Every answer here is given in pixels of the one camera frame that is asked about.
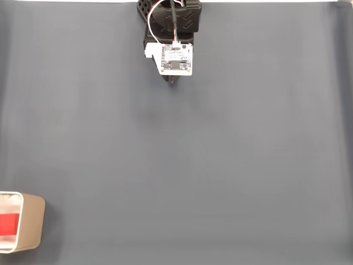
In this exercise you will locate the red cube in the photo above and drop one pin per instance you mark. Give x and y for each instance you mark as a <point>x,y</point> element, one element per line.
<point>8,224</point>

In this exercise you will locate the beige box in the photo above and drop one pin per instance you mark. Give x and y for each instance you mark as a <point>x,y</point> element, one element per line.
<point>31,223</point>

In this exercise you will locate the dark grey table mat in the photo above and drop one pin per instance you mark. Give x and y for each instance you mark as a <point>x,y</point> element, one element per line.
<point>193,165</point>

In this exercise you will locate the white padding paper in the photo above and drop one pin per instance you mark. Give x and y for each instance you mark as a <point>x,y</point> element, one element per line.
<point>9,203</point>

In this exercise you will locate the white wrist camera board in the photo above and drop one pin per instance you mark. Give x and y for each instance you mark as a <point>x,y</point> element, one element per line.
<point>176,59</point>

